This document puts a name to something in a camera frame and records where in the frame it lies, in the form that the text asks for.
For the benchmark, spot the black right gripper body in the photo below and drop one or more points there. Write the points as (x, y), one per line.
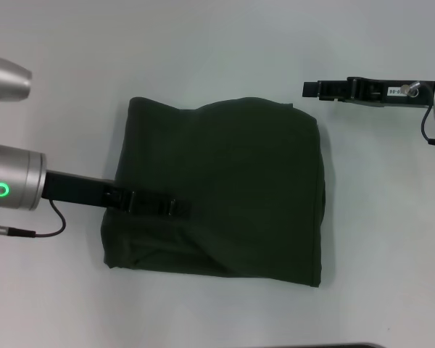
(388, 92)

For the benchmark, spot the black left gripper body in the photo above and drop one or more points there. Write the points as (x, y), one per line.
(79, 190)

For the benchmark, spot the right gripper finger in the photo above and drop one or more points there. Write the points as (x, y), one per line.
(326, 90)

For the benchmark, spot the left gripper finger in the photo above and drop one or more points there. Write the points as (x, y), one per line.
(159, 206)

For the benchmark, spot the dark green printed t-shirt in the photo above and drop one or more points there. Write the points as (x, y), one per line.
(217, 188)

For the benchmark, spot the dark grey robot base edge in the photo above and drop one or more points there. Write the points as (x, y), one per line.
(348, 345)

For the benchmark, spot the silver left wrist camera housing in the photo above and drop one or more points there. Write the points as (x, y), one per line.
(5, 87)

